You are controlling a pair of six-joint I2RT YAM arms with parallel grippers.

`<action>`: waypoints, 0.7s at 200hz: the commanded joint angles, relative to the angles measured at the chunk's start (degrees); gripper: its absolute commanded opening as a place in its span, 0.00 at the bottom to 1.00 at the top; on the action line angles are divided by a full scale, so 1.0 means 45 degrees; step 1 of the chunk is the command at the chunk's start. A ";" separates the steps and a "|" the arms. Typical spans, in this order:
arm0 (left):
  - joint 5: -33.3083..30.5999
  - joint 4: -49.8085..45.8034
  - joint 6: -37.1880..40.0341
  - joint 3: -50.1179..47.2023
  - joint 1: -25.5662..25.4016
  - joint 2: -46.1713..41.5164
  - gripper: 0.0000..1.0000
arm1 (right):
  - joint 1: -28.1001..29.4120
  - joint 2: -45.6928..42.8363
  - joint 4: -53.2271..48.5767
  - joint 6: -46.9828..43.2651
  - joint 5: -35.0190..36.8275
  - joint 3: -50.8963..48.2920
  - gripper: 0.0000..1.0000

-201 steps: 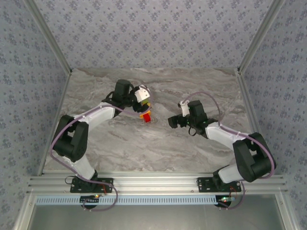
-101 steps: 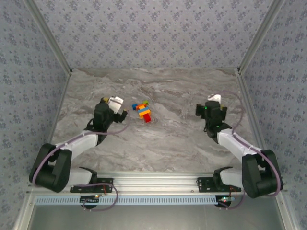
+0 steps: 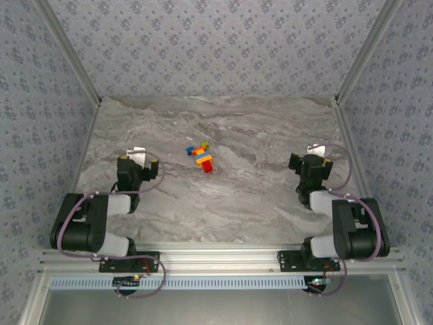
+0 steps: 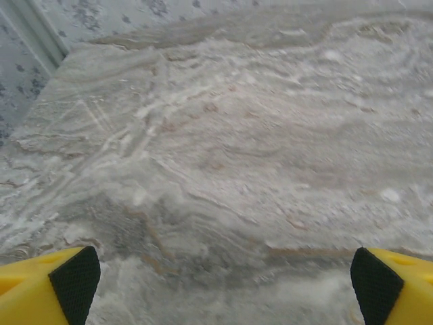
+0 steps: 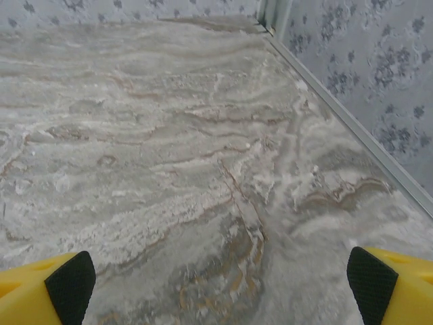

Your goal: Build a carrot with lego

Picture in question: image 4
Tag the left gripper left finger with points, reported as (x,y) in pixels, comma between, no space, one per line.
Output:
(37,294)

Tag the left aluminium corner post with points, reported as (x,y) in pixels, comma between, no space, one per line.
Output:
(34,30)

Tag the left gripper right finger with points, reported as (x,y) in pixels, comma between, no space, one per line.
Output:
(402,294)

